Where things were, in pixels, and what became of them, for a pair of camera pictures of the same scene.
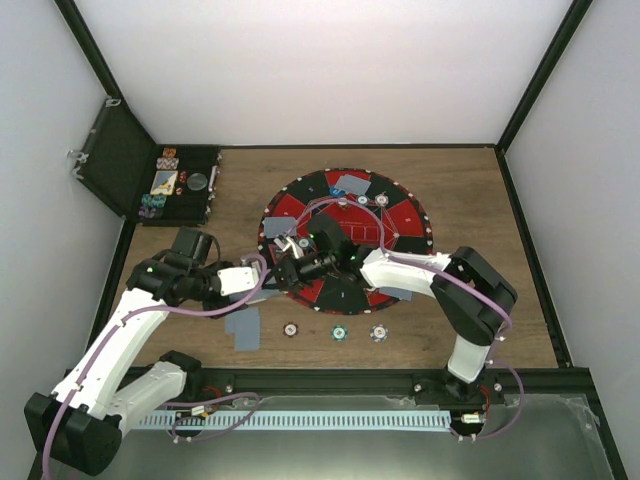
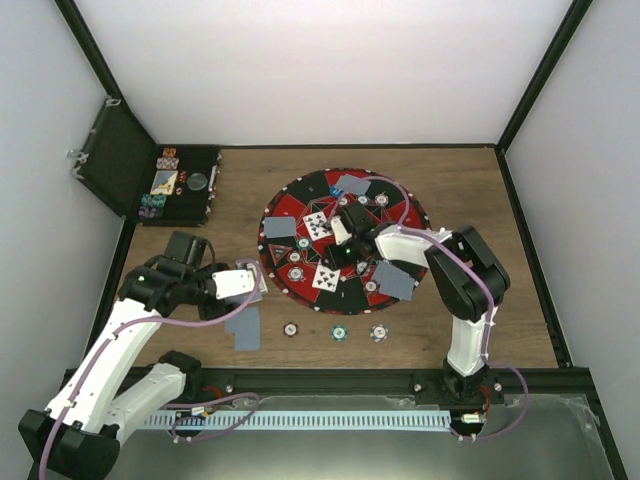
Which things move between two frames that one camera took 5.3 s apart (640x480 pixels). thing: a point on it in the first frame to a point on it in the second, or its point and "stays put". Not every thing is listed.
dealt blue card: [353, 183] stays put
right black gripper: [291, 270] to [335, 261]
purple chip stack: [379, 332] stays put
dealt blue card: [274, 226] stays put
